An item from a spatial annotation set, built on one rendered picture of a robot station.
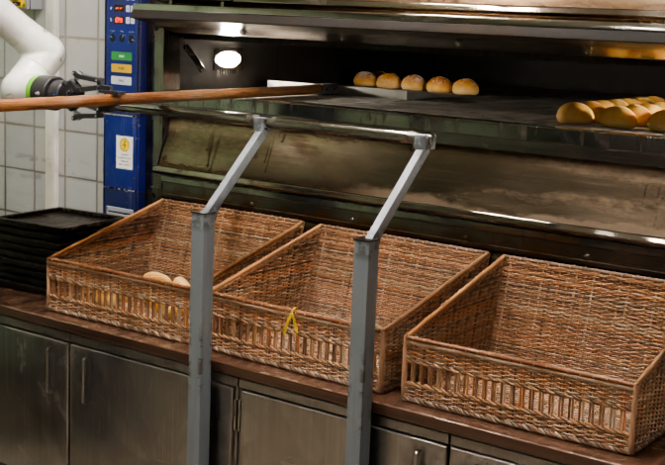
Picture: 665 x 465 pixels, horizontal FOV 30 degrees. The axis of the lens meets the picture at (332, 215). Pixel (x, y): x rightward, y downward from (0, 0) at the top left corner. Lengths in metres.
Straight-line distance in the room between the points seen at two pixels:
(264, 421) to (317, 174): 0.80
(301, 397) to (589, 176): 0.88
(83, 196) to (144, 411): 1.08
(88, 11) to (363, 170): 1.17
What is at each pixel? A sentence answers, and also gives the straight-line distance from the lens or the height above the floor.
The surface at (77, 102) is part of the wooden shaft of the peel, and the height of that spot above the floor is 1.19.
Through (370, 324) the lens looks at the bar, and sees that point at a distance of 2.75.
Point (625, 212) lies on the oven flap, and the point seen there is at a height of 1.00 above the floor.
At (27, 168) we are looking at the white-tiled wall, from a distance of 4.37.
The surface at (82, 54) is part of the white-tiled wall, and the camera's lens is 4.13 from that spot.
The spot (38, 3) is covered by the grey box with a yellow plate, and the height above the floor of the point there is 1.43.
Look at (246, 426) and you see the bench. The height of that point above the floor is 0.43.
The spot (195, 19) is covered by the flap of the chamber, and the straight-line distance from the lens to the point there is 3.58.
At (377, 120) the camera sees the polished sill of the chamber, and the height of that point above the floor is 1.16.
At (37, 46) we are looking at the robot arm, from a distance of 3.51.
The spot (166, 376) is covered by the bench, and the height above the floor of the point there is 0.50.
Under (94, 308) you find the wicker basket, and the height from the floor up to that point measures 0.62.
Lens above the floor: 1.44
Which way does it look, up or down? 9 degrees down
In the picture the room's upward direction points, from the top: 2 degrees clockwise
